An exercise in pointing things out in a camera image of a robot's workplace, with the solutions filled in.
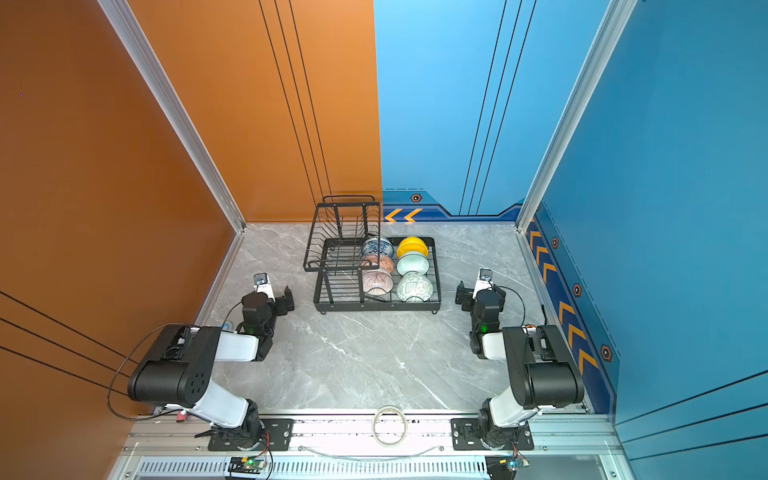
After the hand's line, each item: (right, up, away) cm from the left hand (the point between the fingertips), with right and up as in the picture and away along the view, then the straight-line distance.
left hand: (272, 287), depth 94 cm
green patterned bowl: (+45, -1, +3) cm, 45 cm away
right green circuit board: (+64, -40, -23) cm, 79 cm away
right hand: (+65, +1, 0) cm, 65 cm away
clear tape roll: (+38, -34, -17) cm, 53 cm away
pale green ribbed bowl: (+45, +8, +9) cm, 47 cm away
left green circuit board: (+5, -40, -23) cm, 46 cm away
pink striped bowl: (+33, +1, +6) cm, 34 cm away
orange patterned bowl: (+35, +9, -15) cm, 39 cm away
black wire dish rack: (+29, +6, -16) cm, 34 cm away
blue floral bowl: (+33, +13, +13) cm, 38 cm away
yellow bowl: (+45, +14, +9) cm, 48 cm away
